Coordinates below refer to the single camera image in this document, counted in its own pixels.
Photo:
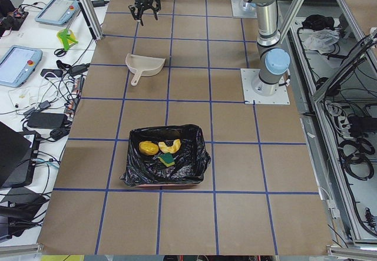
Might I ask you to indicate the beige plastic dustpan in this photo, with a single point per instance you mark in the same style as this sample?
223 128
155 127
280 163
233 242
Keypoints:
142 66

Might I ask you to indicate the orange bread roll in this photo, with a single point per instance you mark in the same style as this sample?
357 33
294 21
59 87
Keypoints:
148 148

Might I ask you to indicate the yellow green sponge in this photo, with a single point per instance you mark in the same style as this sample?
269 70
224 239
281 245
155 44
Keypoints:
166 159

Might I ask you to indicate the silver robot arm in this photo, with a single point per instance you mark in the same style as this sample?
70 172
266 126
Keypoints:
274 62

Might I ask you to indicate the black lined trash bin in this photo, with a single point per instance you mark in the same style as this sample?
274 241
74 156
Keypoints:
191 161

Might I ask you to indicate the yellow tape roll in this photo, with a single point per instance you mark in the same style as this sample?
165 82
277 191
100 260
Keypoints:
66 34

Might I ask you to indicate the teach pendant far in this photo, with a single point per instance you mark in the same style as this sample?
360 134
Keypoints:
56 12

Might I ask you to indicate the teach pendant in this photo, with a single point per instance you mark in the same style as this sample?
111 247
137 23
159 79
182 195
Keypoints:
56 12
18 64

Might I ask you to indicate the teach pendant near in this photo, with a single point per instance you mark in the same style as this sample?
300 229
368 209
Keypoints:
18 64

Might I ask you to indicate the black power adapter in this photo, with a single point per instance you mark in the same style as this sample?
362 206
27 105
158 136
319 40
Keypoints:
46 120

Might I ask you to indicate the white crumpled cloth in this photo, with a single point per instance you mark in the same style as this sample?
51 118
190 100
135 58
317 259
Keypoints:
322 41

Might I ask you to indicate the black laptop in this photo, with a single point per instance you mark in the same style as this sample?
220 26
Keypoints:
19 151

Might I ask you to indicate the aluminium frame post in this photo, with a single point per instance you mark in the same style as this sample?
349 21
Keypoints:
91 19

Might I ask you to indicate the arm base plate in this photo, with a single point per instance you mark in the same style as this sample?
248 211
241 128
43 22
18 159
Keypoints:
242 9
255 91

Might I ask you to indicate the green handled scissors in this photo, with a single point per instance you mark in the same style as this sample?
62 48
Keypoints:
66 46

